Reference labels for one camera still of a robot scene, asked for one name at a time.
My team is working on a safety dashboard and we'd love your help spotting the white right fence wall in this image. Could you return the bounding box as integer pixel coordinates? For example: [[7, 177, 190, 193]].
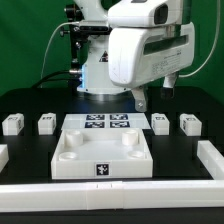
[[197, 140, 224, 180]]

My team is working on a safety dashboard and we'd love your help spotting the white fence wall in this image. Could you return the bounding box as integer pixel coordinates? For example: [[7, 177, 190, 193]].
[[0, 180, 224, 212], [197, 140, 224, 180]]

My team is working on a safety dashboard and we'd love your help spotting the white square tabletop part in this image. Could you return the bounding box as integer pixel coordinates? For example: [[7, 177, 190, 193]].
[[51, 128, 153, 179]]

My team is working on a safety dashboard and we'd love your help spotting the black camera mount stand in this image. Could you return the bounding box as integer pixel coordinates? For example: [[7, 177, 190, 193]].
[[60, 3, 88, 88]]

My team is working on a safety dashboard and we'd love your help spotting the white left fence piece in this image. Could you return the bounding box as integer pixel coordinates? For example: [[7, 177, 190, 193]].
[[0, 144, 9, 172]]

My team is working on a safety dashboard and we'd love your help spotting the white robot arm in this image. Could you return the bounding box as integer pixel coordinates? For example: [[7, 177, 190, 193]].
[[73, 0, 195, 112]]

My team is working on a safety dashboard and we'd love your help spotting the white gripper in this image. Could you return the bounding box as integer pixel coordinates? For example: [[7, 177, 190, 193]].
[[108, 23, 195, 112]]

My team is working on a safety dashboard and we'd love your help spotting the white cable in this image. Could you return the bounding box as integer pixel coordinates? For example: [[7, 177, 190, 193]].
[[40, 21, 80, 81]]

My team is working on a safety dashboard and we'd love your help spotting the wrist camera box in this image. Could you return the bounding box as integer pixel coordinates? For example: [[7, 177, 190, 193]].
[[108, 0, 169, 27]]

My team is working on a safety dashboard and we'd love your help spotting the black cable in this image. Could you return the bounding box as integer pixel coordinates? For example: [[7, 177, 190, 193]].
[[31, 70, 81, 89]]

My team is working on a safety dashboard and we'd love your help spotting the white front fence wall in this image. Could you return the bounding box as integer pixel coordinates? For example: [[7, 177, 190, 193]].
[[0, 180, 224, 212]]

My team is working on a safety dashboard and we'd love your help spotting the white marker plate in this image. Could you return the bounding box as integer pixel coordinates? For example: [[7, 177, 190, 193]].
[[62, 113, 150, 129]]

